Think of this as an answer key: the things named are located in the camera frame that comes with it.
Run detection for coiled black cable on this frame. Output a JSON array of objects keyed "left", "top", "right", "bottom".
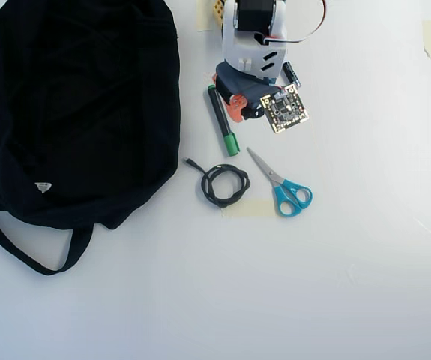
[{"left": 183, "top": 157, "right": 253, "bottom": 209}]

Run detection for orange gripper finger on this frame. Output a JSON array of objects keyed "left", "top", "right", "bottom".
[{"left": 226, "top": 93, "right": 248, "bottom": 124}]

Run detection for black marker green cap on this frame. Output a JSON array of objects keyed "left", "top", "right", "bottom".
[{"left": 204, "top": 84, "right": 241, "bottom": 158}]

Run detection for camera circuit board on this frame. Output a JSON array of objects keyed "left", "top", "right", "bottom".
[{"left": 259, "top": 83, "right": 311, "bottom": 134}]

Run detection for black fabric bag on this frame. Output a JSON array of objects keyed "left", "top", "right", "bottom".
[{"left": 0, "top": 0, "right": 182, "bottom": 277}]

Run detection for small black flashlight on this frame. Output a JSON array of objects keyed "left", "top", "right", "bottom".
[{"left": 281, "top": 61, "right": 303, "bottom": 89}]

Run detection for blue handled scissors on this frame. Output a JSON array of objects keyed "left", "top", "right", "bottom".
[{"left": 246, "top": 147, "right": 313, "bottom": 218}]

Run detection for white red servo cable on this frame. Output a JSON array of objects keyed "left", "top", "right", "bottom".
[{"left": 254, "top": 0, "right": 329, "bottom": 46}]

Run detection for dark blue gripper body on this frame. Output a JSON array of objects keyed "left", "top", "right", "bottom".
[{"left": 214, "top": 61, "right": 282, "bottom": 113}]

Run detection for wide masking tape patch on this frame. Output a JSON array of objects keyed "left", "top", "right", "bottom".
[{"left": 220, "top": 198, "right": 276, "bottom": 219}]

